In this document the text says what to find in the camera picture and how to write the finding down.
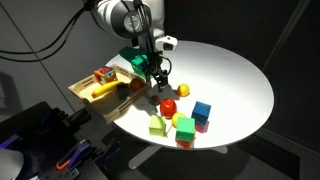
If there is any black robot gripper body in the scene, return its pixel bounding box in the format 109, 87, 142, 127
143, 56, 171, 77

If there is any light green toy block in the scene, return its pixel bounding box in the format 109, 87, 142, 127
149, 115, 166, 137

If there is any small toy strawberry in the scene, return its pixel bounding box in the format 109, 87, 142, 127
151, 95, 160, 106

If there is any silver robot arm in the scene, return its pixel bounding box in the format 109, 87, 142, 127
89, 0, 178, 92

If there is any grey rounded robot base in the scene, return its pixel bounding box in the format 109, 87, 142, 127
0, 148, 24, 180

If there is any orange toy fruit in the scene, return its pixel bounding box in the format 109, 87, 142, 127
129, 77, 145, 92

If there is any yellow toy lemon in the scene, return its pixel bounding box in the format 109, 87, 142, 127
177, 83, 190, 97

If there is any grey toy block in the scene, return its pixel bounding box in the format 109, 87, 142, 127
117, 84, 130, 100

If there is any red toy apple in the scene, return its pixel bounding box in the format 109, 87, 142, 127
160, 98, 177, 119

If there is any wooden tray box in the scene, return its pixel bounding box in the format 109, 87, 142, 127
68, 65, 150, 123

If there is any yellow toy fruit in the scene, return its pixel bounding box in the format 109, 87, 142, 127
171, 112, 186, 128

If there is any yellow toy banana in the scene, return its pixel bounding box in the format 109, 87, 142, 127
91, 81, 121, 98

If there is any blue toy block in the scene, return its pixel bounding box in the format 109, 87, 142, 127
191, 101, 211, 125

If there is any dark green toy block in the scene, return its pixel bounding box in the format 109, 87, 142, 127
176, 117, 195, 142

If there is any pink toy block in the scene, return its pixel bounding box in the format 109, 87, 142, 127
195, 121, 209, 133

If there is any red toy block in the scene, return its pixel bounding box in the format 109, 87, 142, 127
176, 140, 193, 149

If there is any multicoloured patterned cube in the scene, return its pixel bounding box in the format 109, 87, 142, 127
94, 66, 117, 85

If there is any white table base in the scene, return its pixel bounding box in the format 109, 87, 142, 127
128, 145, 228, 170

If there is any black perforated mounting board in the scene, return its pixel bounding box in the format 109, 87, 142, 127
0, 102, 108, 180

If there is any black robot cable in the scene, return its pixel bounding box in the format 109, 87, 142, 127
0, 0, 98, 63

